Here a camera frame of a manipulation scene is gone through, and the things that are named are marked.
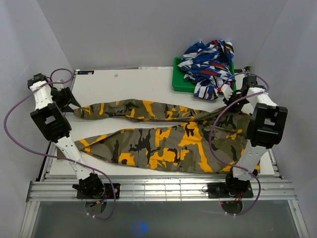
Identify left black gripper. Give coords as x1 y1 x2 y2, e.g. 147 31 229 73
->
50 87 80 113

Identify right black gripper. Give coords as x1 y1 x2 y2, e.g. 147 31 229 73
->
223 91 250 113

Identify camouflage yellow green trousers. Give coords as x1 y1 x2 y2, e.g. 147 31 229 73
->
74 99 251 174

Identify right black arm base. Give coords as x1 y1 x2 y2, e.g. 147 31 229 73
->
202 182 254 215

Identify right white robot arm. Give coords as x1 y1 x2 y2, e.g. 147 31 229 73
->
218 75 288 197

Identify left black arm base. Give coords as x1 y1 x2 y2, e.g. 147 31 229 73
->
75 183 114 215

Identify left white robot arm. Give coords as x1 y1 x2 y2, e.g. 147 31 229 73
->
27 73 105 198

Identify blue white red trousers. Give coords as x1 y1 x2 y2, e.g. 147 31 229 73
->
178 40 236 100

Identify left dark corner label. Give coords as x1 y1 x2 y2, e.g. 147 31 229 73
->
77 70 95 75

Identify green plastic tray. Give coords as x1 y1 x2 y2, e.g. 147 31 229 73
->
172 57 234 92

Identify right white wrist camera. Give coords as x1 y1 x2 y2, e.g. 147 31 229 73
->
217 84 233 100

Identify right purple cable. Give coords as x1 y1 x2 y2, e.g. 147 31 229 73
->
208 72 270 216

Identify purple cable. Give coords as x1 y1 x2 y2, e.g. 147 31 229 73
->
3 68 117 221
208 72 270 216

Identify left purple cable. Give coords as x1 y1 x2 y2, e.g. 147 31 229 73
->
3 68 117 221

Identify aluminium frame rail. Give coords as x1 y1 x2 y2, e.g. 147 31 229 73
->
27 175 297 202

